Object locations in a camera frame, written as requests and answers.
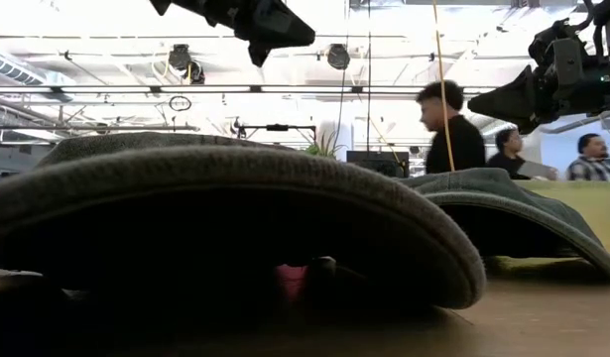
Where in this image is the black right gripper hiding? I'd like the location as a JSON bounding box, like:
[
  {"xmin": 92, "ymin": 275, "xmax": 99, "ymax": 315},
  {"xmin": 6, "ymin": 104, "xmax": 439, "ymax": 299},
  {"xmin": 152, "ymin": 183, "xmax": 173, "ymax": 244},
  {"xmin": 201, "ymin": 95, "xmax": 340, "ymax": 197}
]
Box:
[{"xmin": 466, "ymin": 59, "xmax": 610, "ymax": 135}]

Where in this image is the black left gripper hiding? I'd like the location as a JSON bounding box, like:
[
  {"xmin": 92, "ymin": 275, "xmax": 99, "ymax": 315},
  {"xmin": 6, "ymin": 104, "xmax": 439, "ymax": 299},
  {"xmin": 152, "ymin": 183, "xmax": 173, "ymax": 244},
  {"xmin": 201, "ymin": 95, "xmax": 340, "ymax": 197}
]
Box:
[{"xmin": 149, "ymin": 0, "xmax": 316, "ymax": 68}]

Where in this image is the grey denim baseball cap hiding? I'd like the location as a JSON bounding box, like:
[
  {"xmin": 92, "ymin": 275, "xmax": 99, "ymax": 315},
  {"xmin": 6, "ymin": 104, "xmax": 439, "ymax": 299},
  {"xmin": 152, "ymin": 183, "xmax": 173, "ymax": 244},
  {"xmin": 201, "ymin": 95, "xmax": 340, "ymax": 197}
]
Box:
[
  {"xmin": 0, "ymin": 131, "xmax": 487, "ymax": 313},
  {"xmin": 398, "ymin": 167, "xmax": 610, "ymax": 284}
]

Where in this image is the person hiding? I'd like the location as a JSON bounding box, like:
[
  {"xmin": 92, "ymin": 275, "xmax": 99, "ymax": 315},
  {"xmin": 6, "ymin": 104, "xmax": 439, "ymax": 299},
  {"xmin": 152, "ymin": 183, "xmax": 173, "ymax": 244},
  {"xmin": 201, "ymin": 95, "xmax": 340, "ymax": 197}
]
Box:
[
  {"xmin": 564, "ymin": 132, "xmax": 610, "ymax": 182},
  {"xmin": 416, "ymin": 79, "xmax": 487, "ymax": 175},
  {"xmin": 486, "ymin": 127, "xmax": 558, "ymax": 181}
]

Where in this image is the grey laptop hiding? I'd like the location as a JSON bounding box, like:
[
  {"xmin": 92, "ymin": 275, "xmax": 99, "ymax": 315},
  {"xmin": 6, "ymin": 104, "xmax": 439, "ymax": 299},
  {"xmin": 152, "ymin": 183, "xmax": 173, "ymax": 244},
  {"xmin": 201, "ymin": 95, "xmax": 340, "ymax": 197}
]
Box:
[{"xmin": 516, "ymin": 160, "xmax": 558, "ymax": 180}]

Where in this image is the black metal stand bar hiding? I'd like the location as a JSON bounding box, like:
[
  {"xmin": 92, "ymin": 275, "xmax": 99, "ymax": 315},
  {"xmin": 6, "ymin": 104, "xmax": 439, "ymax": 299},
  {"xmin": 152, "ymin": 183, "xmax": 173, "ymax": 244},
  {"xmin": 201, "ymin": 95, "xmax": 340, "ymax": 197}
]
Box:
[{"xmin": 237, "ymin": 123, "xmax": 317, "ymax": 143}]

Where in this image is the green potted plant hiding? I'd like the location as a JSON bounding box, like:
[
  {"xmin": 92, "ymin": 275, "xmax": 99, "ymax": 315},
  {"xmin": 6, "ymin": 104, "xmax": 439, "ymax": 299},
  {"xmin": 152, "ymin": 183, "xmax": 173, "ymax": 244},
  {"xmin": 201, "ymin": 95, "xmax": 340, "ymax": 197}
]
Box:
[{"xmin": 304, "ymin": 129, "xmax": 345, "ymax": 161}]

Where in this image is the yellow translucent plastic bin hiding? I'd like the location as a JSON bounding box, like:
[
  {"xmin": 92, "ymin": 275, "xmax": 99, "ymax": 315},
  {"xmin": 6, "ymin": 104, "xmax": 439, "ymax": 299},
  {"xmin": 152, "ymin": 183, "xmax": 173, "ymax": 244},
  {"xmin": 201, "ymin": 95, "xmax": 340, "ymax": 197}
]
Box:
[{"xmin": 485, "ymin": 178, "xmax": 610, "ymax": 279}]

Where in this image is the black computer monitor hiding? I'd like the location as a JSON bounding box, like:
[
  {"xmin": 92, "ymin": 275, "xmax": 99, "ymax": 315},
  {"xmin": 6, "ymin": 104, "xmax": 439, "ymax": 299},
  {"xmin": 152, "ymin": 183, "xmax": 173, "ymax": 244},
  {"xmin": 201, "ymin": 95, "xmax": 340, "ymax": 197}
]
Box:
[{"xmin": 346, "ymin": 150, "xmax": 411, "ymax": 179}]

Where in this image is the long ceiling light strip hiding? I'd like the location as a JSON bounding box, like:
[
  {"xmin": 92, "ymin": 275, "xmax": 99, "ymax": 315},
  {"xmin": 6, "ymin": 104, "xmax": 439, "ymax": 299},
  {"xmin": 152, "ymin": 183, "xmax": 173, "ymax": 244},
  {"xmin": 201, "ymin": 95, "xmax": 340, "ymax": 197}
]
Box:
[{"xmin": 0, "ymin": 84, "xmax": 499, "ymax": 95}]

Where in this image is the pink translucent plastic bin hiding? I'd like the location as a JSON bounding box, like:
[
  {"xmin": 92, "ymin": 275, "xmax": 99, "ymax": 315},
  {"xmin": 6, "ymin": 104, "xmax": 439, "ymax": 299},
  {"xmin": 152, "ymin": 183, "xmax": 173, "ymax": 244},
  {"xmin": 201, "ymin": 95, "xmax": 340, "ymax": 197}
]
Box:
[{"xmin": 274, "ymin": 264, "xmax": 310, "ymax": 303}]

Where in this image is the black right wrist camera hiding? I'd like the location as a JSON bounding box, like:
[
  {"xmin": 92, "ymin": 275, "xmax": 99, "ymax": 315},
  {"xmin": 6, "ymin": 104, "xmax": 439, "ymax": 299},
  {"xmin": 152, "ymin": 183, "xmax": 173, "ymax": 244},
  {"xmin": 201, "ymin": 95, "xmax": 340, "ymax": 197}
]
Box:
[{"xmin": 527, "ymin": 18, "xmax": 586, "ymax": 89}]

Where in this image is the black ceiling cord reel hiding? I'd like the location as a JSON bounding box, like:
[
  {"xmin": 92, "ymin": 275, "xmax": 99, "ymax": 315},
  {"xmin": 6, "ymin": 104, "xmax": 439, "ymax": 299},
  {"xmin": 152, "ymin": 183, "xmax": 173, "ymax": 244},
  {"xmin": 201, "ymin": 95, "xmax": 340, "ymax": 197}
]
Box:
[
  {"xmin": 326, "ymin": 43, "xmax": 352, "ymax": 71},
  {"xmin": 167, "ymin": 43, "xmax": 206, "ymax": 85}
]

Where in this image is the yellow hanging cable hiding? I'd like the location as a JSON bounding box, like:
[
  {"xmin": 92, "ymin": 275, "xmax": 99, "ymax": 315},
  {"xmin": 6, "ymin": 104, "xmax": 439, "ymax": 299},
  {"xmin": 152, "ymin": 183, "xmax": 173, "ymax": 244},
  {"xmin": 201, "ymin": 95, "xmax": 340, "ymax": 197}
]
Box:
[{"xmin": 431, "ymin": 0, "xmax": 457, "ymax": 173}]

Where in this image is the thin black hanging cable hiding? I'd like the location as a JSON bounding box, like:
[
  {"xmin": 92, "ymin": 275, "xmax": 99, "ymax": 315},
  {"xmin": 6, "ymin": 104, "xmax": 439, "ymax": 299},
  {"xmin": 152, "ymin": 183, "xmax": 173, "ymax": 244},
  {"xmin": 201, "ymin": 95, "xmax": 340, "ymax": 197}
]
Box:
[{"xmin": 366, "ymin": 0, "xmax": 373, "ymax": 153}]

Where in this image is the black cable loop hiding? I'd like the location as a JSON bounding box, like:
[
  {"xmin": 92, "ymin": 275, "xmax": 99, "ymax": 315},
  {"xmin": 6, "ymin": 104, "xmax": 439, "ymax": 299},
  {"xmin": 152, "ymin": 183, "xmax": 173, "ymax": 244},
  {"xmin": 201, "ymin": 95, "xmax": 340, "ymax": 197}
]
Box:
[{"xmin": 168, "ymin": 95, "xmax": 193, "ymax": 113}]

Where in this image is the grey ceiling air duct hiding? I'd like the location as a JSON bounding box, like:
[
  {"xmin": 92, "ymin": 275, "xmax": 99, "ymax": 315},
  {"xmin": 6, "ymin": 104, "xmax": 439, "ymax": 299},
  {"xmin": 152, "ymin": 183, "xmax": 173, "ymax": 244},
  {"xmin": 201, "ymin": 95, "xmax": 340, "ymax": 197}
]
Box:
[{"xmin": 0, "ymin": 51, "xmax": 76, "ymax": 89}]

